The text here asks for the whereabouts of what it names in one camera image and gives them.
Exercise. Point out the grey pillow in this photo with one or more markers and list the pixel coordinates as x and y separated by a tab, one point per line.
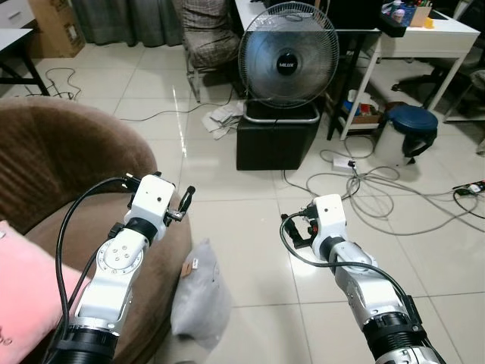
201	299

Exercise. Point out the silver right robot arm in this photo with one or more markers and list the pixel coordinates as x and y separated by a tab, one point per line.
371	292

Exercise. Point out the round brown velvet sofa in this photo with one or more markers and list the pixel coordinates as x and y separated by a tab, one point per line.
45	152

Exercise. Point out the pink pillow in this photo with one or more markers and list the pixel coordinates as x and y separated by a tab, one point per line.
23	288

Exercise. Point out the white power strip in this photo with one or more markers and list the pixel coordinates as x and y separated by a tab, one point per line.
345	163

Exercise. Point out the crumpled white cloth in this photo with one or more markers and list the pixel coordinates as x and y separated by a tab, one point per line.
222	120

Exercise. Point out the black box ottoman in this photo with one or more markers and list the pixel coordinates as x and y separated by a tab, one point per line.
276	144

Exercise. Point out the black power strip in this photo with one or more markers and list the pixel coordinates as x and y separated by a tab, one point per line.
470	188

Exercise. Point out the plaid cushioned chair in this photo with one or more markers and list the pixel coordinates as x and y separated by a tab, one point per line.
208	42

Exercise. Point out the black round cage fan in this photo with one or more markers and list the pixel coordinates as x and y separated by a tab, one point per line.
288	57

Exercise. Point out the grey curtain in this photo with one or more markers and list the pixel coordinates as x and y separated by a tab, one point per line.
121	19

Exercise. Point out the black office chair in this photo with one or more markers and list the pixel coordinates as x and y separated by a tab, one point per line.
428	83

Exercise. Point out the brown cardboard box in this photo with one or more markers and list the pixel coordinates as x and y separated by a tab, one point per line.
53	26

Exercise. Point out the black desk organiser tray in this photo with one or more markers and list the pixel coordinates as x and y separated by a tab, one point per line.
394	29

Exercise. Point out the white desk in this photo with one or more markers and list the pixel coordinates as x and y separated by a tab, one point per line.
424	42

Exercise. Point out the small yellow item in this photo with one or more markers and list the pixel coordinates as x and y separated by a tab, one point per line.
430	23

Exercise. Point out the small brown box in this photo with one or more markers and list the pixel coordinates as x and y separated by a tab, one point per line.
420	15

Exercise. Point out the white drawer cabinet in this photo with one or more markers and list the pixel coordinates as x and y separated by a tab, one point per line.
15	11

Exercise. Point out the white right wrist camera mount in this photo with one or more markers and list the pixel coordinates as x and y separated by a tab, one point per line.
330	216

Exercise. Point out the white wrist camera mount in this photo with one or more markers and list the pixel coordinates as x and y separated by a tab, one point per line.
330	216
151	199

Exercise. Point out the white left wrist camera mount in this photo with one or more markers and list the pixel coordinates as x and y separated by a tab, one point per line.
151	199

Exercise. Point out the grey metal frame chair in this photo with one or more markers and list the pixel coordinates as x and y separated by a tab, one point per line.
474	83

